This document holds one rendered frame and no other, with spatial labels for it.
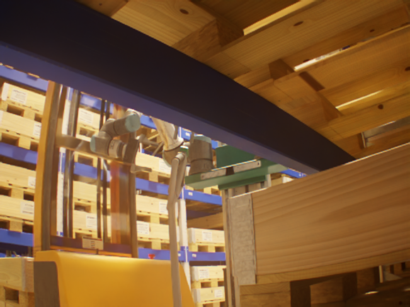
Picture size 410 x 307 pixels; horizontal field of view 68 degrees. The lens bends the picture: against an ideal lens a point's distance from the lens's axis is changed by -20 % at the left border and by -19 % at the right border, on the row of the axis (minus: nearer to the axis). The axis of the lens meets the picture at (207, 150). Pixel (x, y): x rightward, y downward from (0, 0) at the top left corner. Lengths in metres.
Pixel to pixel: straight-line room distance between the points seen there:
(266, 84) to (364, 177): 0.33
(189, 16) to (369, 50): 0.39
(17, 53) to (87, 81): 0.13
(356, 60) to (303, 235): 0.40
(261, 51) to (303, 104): 0.49
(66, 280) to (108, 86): 1.20
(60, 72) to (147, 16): 0.30
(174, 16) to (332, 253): 0.58
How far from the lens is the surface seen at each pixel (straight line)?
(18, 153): 3.83
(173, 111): 0.62
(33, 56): 0.50
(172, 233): 1.70
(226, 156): 2.47
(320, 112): 1.14
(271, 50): 0.72
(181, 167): 1.75
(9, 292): 2.69
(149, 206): 4.61
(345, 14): 0.66
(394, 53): 0.82
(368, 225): 0.68
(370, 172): 0.69
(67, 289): 1.61
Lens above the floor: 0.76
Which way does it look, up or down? 21 degrees up
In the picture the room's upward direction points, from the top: 4 degrees counter-clockwise
